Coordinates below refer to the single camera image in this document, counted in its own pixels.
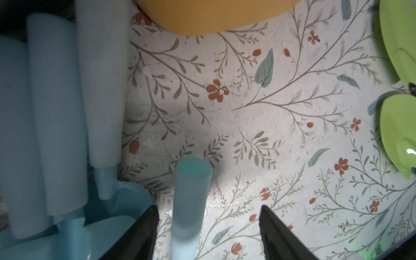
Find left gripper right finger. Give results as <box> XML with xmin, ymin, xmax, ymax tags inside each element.
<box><xmin>259</xmin><ymin>205</ymin><xmax>317</xmax><ymax>260</ymax></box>

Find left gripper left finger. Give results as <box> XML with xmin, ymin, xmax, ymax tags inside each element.
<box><xmin>97</xmin><ymin>204</ymin><xmax>159</xmax><ymax>260</ymax></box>

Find blue shovel mid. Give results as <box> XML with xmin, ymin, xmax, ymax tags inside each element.
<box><xmin>171</xmin><ymin>157</ymin><xmax>213</xmax><ymax>260</ymax></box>

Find blue shovel cluster back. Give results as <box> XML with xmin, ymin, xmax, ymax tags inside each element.
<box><xmin>75</xmin><ymin>1</ymin><xmax>152</xmax><ymax>219</ymax></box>

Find blue shovel cluster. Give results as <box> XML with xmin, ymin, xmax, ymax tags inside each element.
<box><xmin>27</xmin><ymin>13</ymin><xmax>90</xmax><ymax>260</ymax></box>
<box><xmin>75</xmin><ymin>1</ymin><xmax>152</xmax><ymax>219</ymax></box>

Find green shovel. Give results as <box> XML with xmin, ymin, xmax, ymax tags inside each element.
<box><xmin>379</xmin><ymin>0</ymin><xmax>416</xmax><ymax>89</ymax></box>

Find yellow storage box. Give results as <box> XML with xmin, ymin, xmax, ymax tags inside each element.
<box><xmin>137</xmin><ymin>0</ymin><xmax>299</xmax><ymax>36</ymax></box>

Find floral table mat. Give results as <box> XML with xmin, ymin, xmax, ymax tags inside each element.
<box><xmin>118</xmin><ymin>1</ymin><xmax>416</xmax><ymax>260</ymax></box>

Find blue shovel cluster middle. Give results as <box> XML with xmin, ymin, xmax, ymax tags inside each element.
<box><xmin>27</xmin><ymin>13</ymin><xmax>90</xmax><ymax>260</ymax></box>

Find green shovel blue-tip yellow handle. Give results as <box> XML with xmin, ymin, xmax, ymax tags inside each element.
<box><xmin>380</xmin><ymin>94</ymin><xmax>416</xmax><ymax>180</ymax></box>

